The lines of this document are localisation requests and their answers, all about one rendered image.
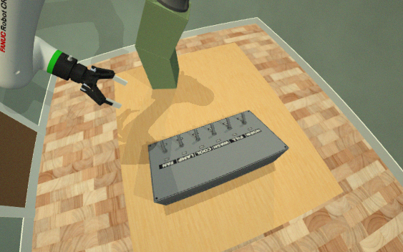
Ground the grey switch console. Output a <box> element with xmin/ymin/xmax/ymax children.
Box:
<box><xmin>148</xmin><ymin>110</ymin><xmax>290</xmax><ymax>205</ymax></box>

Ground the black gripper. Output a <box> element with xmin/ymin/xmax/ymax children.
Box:
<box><xmin>71</xmin><ymin>63</ymin><xmax>128</xmax><ymax>109</ymax></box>

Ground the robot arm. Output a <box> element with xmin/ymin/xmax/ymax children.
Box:
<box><xmin>0</xmin><ymin>0</ymin><xmax>189</xmax><ymax>89</ymax></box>

